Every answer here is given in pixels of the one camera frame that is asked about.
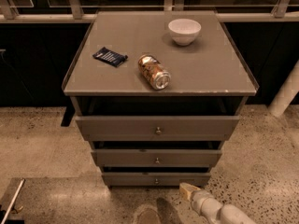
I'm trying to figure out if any grey bottom drawer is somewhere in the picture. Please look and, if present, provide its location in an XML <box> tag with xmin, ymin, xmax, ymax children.
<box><xmin>102</xmin><ymin>173</ymin><xmax>210</xmax><ymax>186</ymax></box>

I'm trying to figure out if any grey drawer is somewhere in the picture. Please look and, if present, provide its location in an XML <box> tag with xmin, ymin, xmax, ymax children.
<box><xmin>92</xmin><ymin>149</ymin><xmax>221</xmax><ymax>167</ymax></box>
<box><xmin>102</xmin><ymin>173</ymin><xmax>210</xmax><ymax>186</ymax></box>
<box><xmin>76</xmin><ymin>116</ymin><xmax>239</xmax><ymax>141</ymax></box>

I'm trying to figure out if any grey middle drawer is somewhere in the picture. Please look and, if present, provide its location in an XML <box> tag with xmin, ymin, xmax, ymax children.
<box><xmin>92</xmin><ymin>149</ymin><xmax>221</xmax><ymax>167</ymax></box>

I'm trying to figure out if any grey drawer cabinet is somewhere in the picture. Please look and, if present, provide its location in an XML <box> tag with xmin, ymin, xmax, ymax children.
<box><xmin>63</xmin><ymin>11</ymin><xmax>258</xmax><ymax>187</ymax></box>

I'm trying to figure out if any grey top drawer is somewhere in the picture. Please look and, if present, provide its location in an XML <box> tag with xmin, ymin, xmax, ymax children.
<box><xmin>76</xmin><ymin>116</ymin><xmax>239</xmax><ymax>141</ymax></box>

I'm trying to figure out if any orange soda can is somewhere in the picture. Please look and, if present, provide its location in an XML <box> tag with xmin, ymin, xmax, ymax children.
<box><xmin>138</xmin><ymin>54</ymin><xmax>171</xmax><ymax>90</ymax></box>

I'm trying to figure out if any dark blue snack packet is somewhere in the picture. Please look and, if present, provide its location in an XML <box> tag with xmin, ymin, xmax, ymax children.
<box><xmin>93</xmin><ymin>47</ymin><xmax>128</xmax><ymax>67</ymax></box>

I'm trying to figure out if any white ceramic bowl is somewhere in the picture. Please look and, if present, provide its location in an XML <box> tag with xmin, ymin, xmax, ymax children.
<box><xmin>168</xmin><ymin>19</ymin><xmax>202</xmax><ymax>46</ymax></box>

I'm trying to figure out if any metal bar on floor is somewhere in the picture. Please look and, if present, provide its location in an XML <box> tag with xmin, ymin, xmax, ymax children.
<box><xmin>0</xmin><ymin>178</ymin><xmax>25</xmax><ymax>224</ymax></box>

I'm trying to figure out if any metal window railing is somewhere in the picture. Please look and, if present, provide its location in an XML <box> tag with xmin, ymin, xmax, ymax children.
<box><xmin>0</xmin><ymin>0</ymin><xmax>299</xmax><ymax>22</ymax></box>

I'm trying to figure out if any white post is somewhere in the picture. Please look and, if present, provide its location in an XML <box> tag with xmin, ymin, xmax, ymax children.
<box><xmin>268</xmin><ymin>60</ymin><xmax>299</xmax><ymax>117</ymax></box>

